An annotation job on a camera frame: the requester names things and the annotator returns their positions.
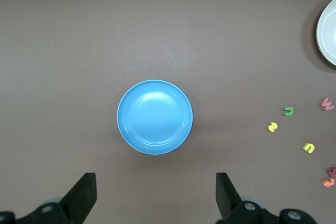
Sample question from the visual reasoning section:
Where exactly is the beige plate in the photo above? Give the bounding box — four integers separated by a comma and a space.
316, 0, 336, 67

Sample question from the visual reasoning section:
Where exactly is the orange letter t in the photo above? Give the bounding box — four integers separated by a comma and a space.
321, 177, 335, 188

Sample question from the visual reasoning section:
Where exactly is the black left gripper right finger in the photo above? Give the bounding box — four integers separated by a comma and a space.
215, 172, 318, 224

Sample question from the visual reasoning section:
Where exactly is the yellow letter u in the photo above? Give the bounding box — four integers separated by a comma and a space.
302, 142, 316, 154

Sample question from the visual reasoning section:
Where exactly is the pink letter w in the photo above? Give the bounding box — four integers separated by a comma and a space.
319, 97, 335, 112

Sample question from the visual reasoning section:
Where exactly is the blue plate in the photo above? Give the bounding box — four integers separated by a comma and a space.
116, 79, 194, 155

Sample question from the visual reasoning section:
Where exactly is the brown table cover sheet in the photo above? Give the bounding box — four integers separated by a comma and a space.
0, 0, 336, 224

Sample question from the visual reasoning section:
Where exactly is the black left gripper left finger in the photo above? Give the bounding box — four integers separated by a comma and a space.
0, 172, 97, 224

